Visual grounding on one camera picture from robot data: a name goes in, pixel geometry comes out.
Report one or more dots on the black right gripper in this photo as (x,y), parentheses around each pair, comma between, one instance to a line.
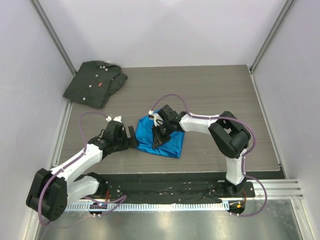
(158,139)

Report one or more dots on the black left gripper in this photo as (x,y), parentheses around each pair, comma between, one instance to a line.
(129,142)

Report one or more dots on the blue satin napkin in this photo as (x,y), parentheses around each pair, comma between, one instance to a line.
(149,143)

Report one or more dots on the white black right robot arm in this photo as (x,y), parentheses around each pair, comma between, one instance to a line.
(229,135)

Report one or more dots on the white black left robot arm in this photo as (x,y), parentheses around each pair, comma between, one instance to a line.
(52,190)

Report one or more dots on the dark striped button shirt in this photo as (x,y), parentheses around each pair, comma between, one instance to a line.
(94,83)

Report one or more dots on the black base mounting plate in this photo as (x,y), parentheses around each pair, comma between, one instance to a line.
(172,188)

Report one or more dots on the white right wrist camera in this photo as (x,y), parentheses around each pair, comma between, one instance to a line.
(158,121)

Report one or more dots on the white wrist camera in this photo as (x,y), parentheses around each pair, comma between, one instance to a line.
(117,119)
(158,121)

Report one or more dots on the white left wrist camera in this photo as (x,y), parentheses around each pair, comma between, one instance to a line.
(117,119)

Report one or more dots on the slotted white cable duct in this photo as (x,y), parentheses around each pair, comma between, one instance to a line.
(82,206)

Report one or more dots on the aluminium frame rail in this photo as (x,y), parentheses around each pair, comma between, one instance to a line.
(276,189)

